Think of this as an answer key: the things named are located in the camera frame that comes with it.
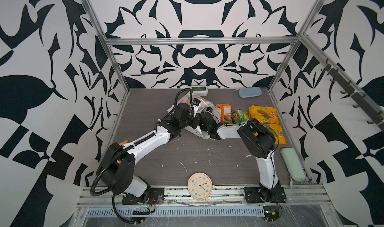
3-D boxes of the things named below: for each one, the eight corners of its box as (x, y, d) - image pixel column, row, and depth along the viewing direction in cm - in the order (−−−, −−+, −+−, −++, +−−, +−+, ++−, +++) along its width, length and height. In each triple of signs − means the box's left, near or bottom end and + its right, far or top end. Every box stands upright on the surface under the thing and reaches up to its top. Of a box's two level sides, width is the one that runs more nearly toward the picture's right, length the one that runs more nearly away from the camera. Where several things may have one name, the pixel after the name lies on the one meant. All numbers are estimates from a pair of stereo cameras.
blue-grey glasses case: (240, 98, 115) (241, 96, 114) (236, 90, 121) (237, 88, 119) (263, 95, 117) (264, 93, 115) (258, 87, 122) (259, 85, 121)
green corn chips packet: (231, 123, 101) (232, 121, 100) (229, 111, 108) (229, 109, 106) (251, 123, 101) (252, 121, 100) (247, 111, 108) (248, 109, 106)
